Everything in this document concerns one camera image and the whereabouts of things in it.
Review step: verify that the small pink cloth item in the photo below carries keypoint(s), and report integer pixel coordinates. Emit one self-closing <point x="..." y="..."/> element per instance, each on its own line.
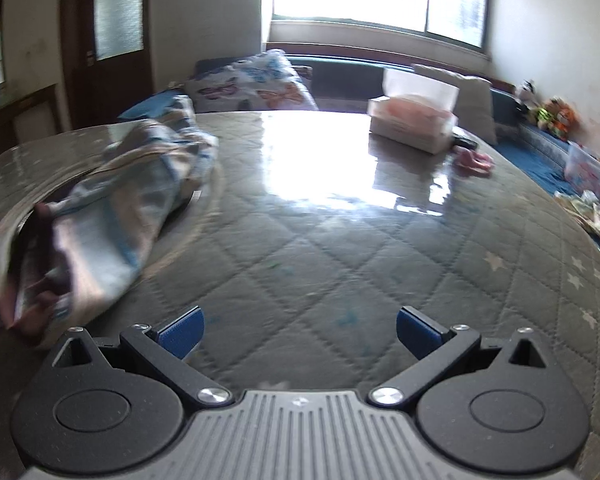
<point x="475" y="162"/>

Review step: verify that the black remote control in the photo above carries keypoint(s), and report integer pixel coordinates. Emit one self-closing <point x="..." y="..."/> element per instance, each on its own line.
<point x="462" y="137"/>

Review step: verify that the pale patterned cloth pile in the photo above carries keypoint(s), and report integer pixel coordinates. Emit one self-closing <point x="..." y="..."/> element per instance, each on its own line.
<point x="595" y="215"/>

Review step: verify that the wooden door with frosted glass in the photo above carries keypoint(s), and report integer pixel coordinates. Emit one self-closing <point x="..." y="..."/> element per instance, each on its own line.
<point x="120" y="10"/>

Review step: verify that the clear plastic tissue box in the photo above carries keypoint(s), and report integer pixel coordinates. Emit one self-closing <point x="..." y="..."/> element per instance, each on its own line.
<point x="415" y="120"/>

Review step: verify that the colourful plush toy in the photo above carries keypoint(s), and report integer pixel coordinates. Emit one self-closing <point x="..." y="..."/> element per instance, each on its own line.
<point x="555" y="115"/>

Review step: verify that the black white plush toy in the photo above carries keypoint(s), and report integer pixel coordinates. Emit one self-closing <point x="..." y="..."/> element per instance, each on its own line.
<point x="525" y="95"/>

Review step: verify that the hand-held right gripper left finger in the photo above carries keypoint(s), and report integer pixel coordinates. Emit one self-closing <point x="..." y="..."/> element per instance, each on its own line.
<point x="182" y="332"/>

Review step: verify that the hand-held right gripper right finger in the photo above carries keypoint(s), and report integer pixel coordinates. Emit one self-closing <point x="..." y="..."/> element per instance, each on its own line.
<point x="419" y="334"/>

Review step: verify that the grey quilted star mattress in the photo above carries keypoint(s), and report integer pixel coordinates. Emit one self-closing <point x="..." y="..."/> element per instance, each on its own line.
<point x="305" y="240"/>

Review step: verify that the light blue patterned garment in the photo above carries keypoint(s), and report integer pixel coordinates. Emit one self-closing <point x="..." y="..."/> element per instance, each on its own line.
<point x="105" y="200"/>

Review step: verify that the clear plastic storage box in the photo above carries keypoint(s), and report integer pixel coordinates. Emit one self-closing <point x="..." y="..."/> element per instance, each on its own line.
<point x="587" y="170"/>

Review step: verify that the white pillow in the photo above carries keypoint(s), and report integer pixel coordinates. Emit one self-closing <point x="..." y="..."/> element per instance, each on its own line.
<point x="472" y="105"/>

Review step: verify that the butterfly print pillow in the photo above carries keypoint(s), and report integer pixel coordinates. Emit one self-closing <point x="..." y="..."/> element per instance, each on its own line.
<point x="250" y="85"/>

